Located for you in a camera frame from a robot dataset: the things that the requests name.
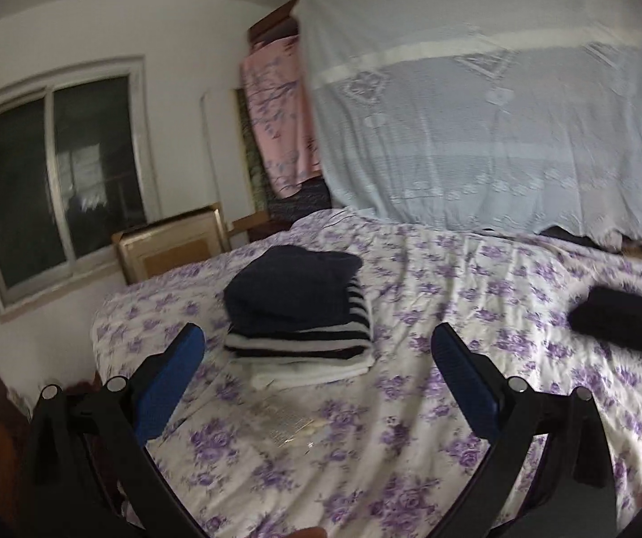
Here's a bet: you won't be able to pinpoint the black and white striped garment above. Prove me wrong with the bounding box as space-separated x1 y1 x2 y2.
225 277 372 362

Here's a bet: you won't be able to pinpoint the white folded garment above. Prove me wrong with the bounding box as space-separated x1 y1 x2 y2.
231 350 375 390

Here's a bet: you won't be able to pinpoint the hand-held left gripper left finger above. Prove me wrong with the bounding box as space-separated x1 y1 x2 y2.
15 322 207 538

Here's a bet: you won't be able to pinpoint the dark patterned cloth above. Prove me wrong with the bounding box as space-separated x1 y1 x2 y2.
265 176 333 225

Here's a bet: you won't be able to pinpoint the clear plastic packet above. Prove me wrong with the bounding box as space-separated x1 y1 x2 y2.
243 395 327 449

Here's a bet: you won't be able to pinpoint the purple floral bed sheet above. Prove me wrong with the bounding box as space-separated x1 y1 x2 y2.
90 207 642 538

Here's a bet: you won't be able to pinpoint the white lace cover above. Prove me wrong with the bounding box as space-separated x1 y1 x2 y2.
293 0 642 253

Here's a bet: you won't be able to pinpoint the wooden bedside table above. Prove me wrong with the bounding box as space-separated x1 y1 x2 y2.
230 210 294 244

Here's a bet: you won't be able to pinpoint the wooden framed panel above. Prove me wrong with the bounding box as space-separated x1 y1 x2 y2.
111 202 232 286

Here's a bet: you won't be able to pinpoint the white framed window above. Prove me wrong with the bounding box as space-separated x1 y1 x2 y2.
0 56 162 323

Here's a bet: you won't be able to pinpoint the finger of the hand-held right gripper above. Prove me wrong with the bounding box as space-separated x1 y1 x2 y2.
568 286 642 355

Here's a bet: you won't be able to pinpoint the navy knit cardigan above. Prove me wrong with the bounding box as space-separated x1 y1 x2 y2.
223 245 364 333

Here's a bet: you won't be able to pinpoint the wooden wardrobe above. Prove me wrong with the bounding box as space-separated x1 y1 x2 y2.
248 0 299 46

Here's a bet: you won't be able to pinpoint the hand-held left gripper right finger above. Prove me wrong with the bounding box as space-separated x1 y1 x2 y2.
432 322 619 538

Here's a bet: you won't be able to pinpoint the pink floral cloth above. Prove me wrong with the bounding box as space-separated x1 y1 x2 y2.
241 34 325 200

